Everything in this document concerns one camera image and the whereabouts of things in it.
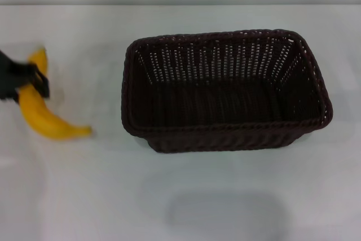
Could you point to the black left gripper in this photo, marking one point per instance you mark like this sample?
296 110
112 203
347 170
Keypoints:
6 74

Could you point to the yellow banana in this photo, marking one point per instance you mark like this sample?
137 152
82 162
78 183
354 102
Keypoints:
42 117

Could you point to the dark brown woven basket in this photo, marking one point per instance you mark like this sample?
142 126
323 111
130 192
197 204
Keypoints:
225 105

